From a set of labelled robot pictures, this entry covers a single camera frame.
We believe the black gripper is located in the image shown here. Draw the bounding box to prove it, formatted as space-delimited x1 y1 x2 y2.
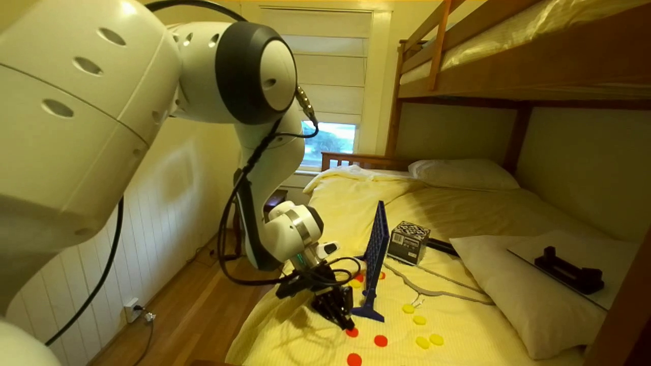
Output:
277 261 353 326

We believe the orange game disc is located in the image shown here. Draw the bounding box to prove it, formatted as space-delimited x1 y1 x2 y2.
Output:
344 326 358 337
346 354 362 366
373 336 388 347

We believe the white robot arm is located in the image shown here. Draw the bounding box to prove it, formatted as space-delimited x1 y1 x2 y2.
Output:
0 0 352 326

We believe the blue connect four board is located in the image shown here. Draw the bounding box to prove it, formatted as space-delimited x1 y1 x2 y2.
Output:
352 200 388 321

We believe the grey clothes hanger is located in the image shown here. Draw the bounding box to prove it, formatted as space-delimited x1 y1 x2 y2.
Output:
385 260 489 307

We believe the yellow striped bed sheet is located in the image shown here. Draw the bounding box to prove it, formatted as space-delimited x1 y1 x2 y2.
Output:
226 169 605 366

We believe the black patterned box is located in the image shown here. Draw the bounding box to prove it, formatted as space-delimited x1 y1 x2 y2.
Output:
388 221 428 264

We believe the white pillow near headboard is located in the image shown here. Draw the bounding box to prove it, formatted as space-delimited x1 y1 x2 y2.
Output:
408 159 518 188

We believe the black object on pillow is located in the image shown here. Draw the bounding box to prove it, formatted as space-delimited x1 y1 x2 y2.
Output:
534 246 603 294

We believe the white window blind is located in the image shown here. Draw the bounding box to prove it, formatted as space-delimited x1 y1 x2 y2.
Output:
262 8 369 124

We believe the wall power socket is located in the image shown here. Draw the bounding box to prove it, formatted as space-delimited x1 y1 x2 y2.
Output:
124 299 155 323

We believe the white pillow near camera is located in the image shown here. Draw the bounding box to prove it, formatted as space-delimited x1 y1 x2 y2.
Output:
451 229 637 359

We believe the wooden bunk bed frame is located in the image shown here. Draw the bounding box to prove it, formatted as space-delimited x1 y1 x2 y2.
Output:
318 0 651 366

